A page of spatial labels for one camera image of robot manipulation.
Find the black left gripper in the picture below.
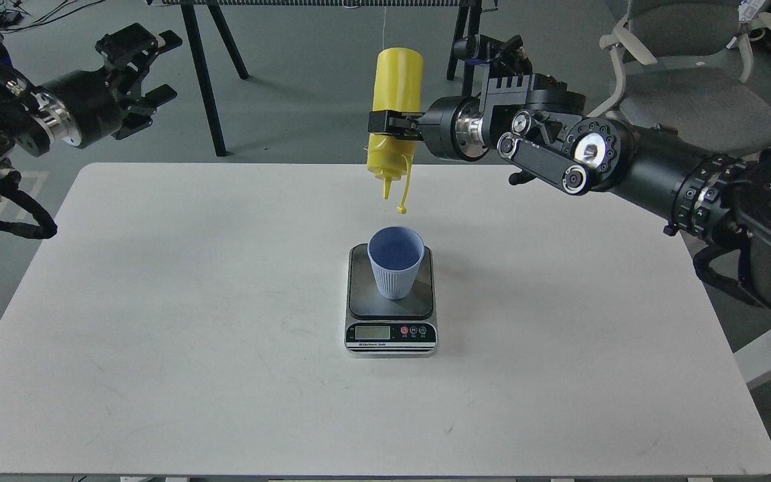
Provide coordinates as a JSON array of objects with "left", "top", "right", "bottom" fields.
[{"left": 31, "top": 23, "right": 183, "bottom": 149}]

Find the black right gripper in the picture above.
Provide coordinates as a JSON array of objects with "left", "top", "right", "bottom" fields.
[{"left": 367, "top": 96, "right": 481, "bottom": 162}]

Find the yellow squeeze bottle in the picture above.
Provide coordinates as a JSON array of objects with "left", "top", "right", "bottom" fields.
[{"left": 366, "top": 47, "right": 424, "bottom": 214}]

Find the blue ribbed plastic cup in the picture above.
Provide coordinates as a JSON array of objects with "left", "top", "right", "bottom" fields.
[{"left": 367, "top": 226, "right": 425, "bottom": 300}]

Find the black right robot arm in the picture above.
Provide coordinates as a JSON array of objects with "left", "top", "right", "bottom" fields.
[{"left": 367, "top": 34, "right": 771, "bottom": 309}]

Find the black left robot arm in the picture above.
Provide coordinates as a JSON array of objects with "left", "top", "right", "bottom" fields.
[{"left": 0, "top": 23, "right": 183, "bottom": 239}]

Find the digital kitchen scale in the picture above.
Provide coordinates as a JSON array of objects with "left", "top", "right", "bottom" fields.
[{"left": 343, "top": 244, "right": 440, "bottom": 357}]

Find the black-legged background table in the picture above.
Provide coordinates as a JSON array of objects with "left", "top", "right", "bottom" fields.
[{"left": 154, "top": 1, "right": 498, "bottom": 164}]

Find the grey office chair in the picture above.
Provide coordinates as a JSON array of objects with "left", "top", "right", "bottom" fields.
[{"left": 590, "top": 1, "right": 771, "bottom": 156}]

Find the black cable bundle on floor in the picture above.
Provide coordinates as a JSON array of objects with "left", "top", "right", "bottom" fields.
[{"left": 0, "top": 0, "right": 108, "bottom": 61}]

